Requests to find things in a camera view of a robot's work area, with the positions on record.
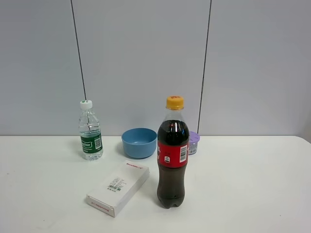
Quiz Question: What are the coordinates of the purple lid air freshener can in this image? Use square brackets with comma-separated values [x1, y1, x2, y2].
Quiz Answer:
[189, 131, 200, 155]

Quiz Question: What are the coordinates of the cola bottle yellow cap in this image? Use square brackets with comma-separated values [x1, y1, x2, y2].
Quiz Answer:
[157, 96, 190, 209]

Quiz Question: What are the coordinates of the blue plastic bowl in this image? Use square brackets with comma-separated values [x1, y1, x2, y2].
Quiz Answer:
[121, 128, 157, 159]

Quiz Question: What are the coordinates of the clear water bottle green label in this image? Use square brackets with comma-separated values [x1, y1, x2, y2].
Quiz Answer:
[78, 100, 103, 161]

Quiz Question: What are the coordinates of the white cardboard box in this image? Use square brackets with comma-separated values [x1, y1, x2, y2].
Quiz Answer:
[86, 161, 150, 217]

